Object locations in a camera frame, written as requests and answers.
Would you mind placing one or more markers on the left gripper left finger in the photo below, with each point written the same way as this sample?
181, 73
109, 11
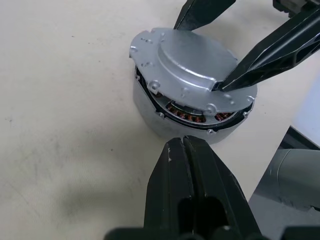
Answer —
170, 187

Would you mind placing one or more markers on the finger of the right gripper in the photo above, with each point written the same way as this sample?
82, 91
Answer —
200, 13

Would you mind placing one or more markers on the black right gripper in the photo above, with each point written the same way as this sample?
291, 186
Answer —
300, 6

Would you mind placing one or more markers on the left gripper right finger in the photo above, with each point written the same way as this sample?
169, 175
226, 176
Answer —
215, 180

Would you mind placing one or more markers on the grey round motor cover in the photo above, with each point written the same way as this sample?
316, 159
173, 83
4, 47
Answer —
190, 57

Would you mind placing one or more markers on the copper wound stator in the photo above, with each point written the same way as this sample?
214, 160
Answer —
160, 125

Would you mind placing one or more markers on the silver robot body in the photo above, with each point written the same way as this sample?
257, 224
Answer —
295, 175

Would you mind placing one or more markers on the dark table frame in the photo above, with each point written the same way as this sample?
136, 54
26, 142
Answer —
297, 138

